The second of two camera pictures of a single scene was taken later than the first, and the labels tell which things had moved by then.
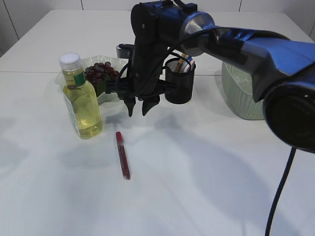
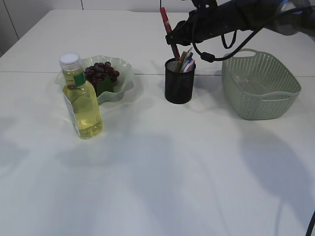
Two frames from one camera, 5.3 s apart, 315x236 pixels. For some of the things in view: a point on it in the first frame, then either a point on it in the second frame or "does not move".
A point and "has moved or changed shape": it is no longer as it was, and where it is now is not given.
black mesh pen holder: (178, 85) does not move
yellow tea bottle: (81, 97) does not move
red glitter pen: (123, 155) has moved or changed shape
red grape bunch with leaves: (98, 73) does not move
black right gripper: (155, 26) to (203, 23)
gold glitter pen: (180, 62) does not move
